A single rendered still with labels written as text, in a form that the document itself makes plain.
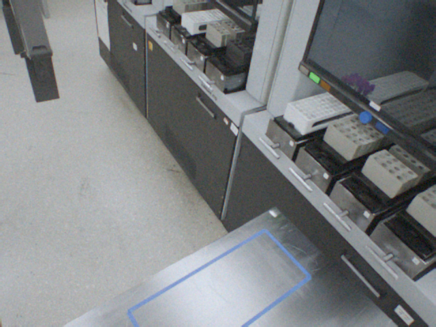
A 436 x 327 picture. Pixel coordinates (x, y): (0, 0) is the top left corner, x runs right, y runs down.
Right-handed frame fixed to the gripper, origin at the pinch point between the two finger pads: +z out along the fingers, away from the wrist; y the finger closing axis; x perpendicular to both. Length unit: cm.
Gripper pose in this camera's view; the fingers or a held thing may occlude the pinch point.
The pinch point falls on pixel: (33, 67)
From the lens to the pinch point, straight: 60.3
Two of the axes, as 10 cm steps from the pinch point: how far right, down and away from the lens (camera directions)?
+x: 8.5, -2.8, 4.5
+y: 5.2, 6.3, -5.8
